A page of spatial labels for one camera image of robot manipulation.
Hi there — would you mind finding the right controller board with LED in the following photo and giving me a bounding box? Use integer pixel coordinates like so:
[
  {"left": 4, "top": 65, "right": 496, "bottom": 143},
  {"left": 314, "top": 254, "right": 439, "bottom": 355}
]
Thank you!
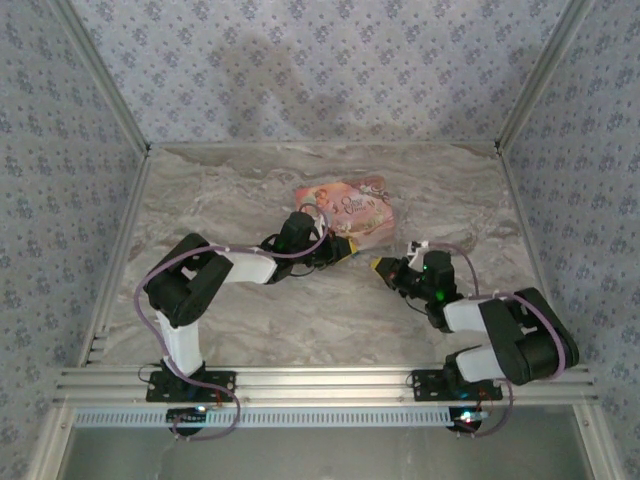
[{"left": 447, "top": 407, "right": 489, "bottom": 434}]

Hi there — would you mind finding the controller board with led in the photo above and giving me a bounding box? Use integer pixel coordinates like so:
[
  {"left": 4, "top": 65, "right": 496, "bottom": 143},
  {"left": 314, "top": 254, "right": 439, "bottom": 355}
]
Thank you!
[
  {"left": 447, "top": 407, "right": 489, "bottom": 434},
  {"left": 167, "top": 407, "right": 209, "bottom": 426}
]

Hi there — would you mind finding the grey metal panel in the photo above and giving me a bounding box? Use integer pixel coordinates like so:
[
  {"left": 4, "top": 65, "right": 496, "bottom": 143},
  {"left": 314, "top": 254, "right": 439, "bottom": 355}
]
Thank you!
[{"left": 57, "top": 404, "right": 594, "bottom": 480}]

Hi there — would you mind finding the left controller board with LED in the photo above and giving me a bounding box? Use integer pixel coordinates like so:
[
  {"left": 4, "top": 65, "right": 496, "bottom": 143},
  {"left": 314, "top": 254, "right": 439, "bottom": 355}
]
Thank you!
[{"left": 167, "top": 407, "right": 209, "bottom": 426}]

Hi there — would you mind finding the aluminium table end rail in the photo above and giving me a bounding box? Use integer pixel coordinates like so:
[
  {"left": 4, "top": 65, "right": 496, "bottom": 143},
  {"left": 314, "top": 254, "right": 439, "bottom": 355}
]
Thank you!
[{"left": 149, "top": 141, "right": 501, "bottom": 150}]

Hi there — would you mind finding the aluminium table side rail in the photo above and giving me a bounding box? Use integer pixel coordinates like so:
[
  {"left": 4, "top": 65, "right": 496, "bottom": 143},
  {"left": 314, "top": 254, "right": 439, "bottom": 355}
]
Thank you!
[
  {"left": 497, "top": 147, "right": 551, "bottom": 301},
  {"left": 79, "top": 148, "right": 154, "bottom": 369}
]

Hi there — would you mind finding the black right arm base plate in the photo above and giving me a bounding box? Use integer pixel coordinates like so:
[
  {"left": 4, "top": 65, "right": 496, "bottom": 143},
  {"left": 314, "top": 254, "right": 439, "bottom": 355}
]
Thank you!
[{"left": 410, "top": 368, "right": 503, "bottom": 403}]

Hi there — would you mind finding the aluminium mounting rail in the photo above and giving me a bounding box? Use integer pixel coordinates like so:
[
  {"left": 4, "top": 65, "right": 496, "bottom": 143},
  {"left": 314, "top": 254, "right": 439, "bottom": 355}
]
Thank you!
[{"left": 53, "top": 366, "right": 600, "bottom": 405}]

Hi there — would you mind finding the white slotted cable duct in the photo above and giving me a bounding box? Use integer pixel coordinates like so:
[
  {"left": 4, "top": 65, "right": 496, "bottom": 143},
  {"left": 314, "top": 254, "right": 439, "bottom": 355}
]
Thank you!
[{"left": 73, "top": 405, "right": 484, "bottom": 430}]

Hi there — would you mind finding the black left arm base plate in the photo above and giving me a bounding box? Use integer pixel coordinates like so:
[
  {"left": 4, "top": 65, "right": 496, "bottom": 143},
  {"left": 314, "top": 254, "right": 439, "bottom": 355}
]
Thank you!
[{"left": 145, "top": 368, "right": 237, "bottom": 403}]

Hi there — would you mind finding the aluminium upright frame post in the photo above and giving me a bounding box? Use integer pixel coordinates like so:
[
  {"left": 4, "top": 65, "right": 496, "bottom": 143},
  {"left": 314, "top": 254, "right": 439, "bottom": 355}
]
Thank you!
[
  {"left": 52, "top": 0, "right": 153, "bottom": 154},
  {"left": 494, "top": 0, "right": 599, "bottom": 151}
]

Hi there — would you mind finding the aluminium lower frame post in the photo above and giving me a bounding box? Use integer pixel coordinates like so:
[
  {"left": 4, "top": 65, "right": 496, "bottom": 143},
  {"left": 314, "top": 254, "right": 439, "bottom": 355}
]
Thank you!
[
  {"left": 572, "top": 402, "right": 621, "bottom": 480},
  {"left": 24, "top": 407, "right": 76, "bottom": 480}
]

